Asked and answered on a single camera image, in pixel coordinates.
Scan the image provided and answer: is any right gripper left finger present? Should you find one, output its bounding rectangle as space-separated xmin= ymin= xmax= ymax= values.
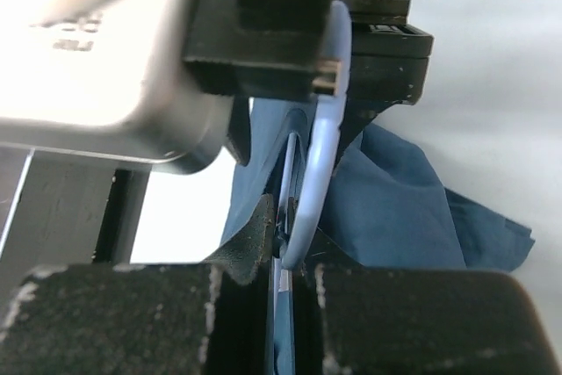
xmin=1 ymin=195 xmax=275 ymax=374

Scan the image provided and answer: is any blue t-shirt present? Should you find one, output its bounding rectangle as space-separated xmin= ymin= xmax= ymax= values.
xmin=219 ymin=97 xmax=537 ymax=375

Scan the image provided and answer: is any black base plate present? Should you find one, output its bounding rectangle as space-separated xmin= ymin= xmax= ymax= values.
xmin=1 ymin=148 xmax=149 ymax=269

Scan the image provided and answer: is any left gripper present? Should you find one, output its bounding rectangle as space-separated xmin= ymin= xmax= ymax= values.
xmin=184 ymin=0 xmax=433 ymax=168

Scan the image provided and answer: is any light blue wire hanger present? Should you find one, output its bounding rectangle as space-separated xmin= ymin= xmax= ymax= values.
xmin=269 ymin=1 xmax=352 ymax=374

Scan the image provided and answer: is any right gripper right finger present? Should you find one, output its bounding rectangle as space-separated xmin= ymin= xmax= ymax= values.
xmin=292 ymin=232 xmax=551 ymax=374

